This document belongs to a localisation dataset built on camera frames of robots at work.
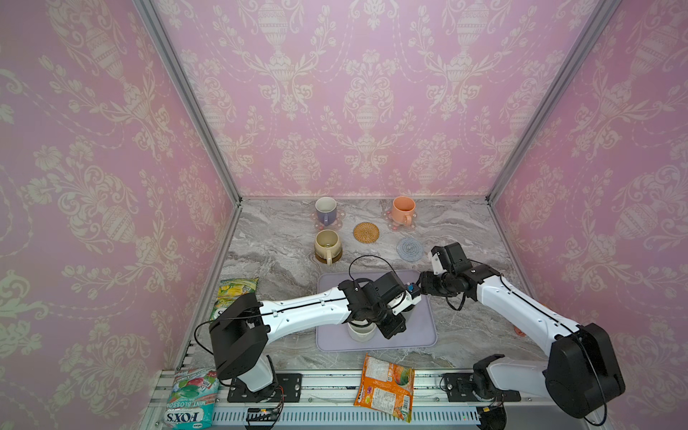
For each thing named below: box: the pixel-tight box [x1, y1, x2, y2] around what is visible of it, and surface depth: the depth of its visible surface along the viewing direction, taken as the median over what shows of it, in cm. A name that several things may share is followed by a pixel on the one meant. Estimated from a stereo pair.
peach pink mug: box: [392, 195, 417, 227], surface depth 109 cm
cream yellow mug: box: [314, 229, 342, 266], surface depth 97 cm
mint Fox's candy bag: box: [163, 367, 220, 430], surface depth 71 cm
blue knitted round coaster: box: [395, 237, 424, 263], surface depth 105 cm
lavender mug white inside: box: [314, 196, 337, 227], surface depth 109 cm
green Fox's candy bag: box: [209, 277, 259, 321], surface depth 94 cm
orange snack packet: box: [353, 352, 416, 424], surface depth 74 cm
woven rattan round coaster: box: [352, 222, 380, 244], surface depth 111 cm
